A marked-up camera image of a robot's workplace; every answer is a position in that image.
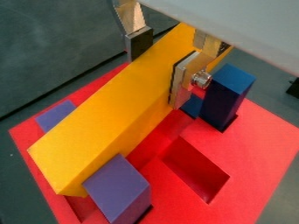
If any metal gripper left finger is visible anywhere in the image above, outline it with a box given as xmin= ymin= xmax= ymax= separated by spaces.
xmin=114 ymin=0 xmax=154 ymax=62

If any purple U-shaped block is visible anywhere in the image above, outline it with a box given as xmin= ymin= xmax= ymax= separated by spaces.
xmin=29 ymin=100 xmax=151 ymax=224

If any dark blue U-shaped block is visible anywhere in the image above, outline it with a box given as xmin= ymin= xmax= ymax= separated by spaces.
xmin=181 ymin=64 xmax=257 ymax=132

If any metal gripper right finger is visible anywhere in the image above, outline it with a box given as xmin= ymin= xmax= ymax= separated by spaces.
xmin=169 ymin=30 xmax=231 ymax=109

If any red slotted base board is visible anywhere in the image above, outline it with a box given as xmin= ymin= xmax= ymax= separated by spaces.
xmin=10 ymin=64 xmax=299 ymax=224

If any black angular block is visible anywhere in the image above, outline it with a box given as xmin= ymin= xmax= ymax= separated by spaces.
xmin=286 ymin=78 xmax=299 ymax=99

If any yellow rectangular bar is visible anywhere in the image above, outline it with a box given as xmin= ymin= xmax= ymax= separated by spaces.
xmin=29 ymin=24 xmax=221 ymax=197

